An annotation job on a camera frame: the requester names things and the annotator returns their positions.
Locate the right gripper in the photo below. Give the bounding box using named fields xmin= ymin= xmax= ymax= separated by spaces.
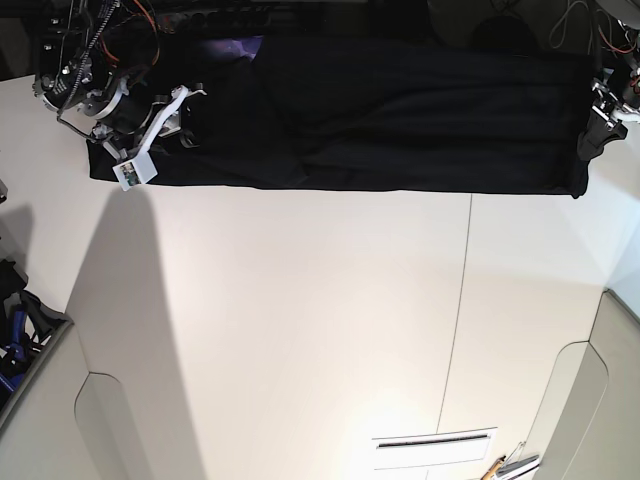
xmin=89 ymin=82 xmax=206 ymax=160

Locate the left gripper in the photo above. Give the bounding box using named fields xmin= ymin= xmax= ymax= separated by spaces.
xmin=591 ymin=78 xmax=639 ymax=123

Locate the black T-shirt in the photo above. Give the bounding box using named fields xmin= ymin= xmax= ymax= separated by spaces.
xmin=85 ymin=35 xmax=629 ymax=200

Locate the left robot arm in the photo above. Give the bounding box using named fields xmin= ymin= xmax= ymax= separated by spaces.
xmin=595 ymin=0 xmax=639 ymax=124

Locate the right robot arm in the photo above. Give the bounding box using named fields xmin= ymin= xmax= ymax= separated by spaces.
xmin=33 ymin=1 xmax=208 ymax=165

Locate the black round chair base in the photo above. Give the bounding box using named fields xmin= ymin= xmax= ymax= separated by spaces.
xmin=468 ymin=16 xmax=540 ymax=54

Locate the black power strip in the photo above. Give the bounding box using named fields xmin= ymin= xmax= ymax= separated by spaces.
xmin=158 ymin=10 xmax=271 ymax=36

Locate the grey plastic tray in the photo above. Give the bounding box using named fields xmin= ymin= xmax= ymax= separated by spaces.
xmin=523 ymin=290 xmax=639 ymax=479

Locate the black ruler strip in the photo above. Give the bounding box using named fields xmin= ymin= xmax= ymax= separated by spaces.
xmin=376 ymin=435 xmax=490 ymax=449

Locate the yellow black pen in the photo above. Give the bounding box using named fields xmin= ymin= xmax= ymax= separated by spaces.
xmin=481 ymin=456 xmax=506 ymax=480

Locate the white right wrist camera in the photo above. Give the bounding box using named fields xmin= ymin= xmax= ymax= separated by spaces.
xmin=113 ymin=152 xmax=158 ymax=191

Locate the white coiled cable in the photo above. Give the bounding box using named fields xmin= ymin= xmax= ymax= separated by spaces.
xmin=548 ymin=0 xmax=621 ymax=57

